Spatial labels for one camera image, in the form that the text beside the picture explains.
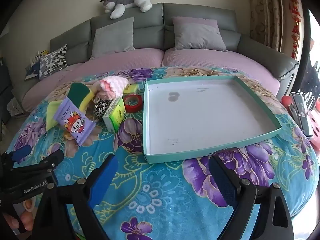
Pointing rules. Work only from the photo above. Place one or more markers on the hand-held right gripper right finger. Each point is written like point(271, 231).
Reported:
point(222, 181)

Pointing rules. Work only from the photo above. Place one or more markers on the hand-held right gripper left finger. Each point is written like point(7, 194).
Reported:
point(105, 180)

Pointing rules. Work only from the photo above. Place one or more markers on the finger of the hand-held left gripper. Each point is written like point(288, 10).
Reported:
point(22, 153)
point(47, 161)

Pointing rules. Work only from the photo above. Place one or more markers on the gold round pad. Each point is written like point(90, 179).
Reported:
point(67, 135)

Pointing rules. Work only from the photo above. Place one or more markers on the light green cloth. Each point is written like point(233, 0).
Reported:
point(51, 115)

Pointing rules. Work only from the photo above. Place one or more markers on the green tissue packet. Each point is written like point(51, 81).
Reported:
point(131, 90)
point(115, 113)

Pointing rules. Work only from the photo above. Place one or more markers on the teal shallow cardboard box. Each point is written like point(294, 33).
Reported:
point(205, 115)

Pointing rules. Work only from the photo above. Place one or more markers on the red tape roll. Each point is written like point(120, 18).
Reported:
point(130, 107)

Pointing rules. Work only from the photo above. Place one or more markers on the green and yellow sponge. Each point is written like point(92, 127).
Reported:
point(78, 90)

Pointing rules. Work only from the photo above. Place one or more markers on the cream fluffy cloth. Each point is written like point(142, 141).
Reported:
point(102, 97)

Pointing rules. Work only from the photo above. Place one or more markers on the pink fluffy cloth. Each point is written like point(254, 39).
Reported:
point(113, 86)

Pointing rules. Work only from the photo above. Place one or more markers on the person's left hand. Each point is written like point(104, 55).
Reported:
point(28, 220)

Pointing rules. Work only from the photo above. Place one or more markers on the light patterned bag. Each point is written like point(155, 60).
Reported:
point(15, 108)

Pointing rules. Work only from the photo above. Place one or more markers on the purple snack packet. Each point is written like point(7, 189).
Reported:
point(72, 120)

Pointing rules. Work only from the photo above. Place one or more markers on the floral blanket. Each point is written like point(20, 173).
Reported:
point(160, 195)

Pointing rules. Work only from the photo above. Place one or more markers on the leopard print scrunchie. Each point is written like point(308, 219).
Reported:
point(101, 108)

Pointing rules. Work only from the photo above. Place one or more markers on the black white patterned cushion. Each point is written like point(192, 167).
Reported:
point(53, 61)

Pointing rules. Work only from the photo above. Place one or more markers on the red object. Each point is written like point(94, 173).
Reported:
point(287, 101)

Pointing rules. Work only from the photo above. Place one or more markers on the yellow object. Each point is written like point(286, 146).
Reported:
point(44, 53)

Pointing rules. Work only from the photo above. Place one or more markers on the black remote control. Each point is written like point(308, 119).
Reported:
point(302, 115)

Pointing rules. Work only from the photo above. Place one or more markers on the pink stool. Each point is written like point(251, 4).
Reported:
point(316, 132)

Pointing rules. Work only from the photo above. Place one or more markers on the purple sofa seat cover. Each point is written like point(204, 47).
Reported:
point(212, 58)
point(112, 62)

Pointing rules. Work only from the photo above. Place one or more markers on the black metal rack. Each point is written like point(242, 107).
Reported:
point(310, 85)

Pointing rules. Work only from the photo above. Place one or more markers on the grey cushion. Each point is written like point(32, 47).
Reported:
point(112, 40)
point(200, 36)

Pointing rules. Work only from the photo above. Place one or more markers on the grey sofa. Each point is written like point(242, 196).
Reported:
point(150, 30)

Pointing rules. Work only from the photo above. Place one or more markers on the purple cushion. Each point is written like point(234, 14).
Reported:
point(190, 20)

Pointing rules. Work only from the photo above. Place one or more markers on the beige patterned curtain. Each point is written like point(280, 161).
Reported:
point(265, 15)

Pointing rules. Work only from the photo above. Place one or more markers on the red hanging decoration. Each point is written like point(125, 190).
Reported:
point(295, 22)

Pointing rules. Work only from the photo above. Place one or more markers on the grey white plush dog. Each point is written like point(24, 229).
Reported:
point(125, 1)

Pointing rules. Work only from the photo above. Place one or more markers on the dark window frame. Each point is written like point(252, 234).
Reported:
point(305, 50)

